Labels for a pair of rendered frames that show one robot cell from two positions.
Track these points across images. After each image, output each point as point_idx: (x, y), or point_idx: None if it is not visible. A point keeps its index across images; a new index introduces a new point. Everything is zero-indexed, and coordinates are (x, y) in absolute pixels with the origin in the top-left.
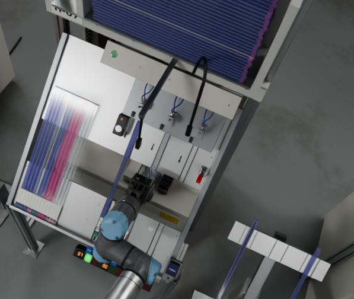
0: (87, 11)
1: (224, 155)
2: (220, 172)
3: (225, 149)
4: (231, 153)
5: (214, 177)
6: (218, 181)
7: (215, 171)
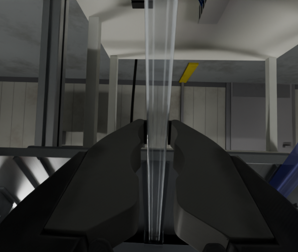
0: None
1: (50, 103)
2: (44, 38)
3: (51, 124)
4: (38, 119)
5: (54, 10)
6: (43, 4)
7: (55, 34)
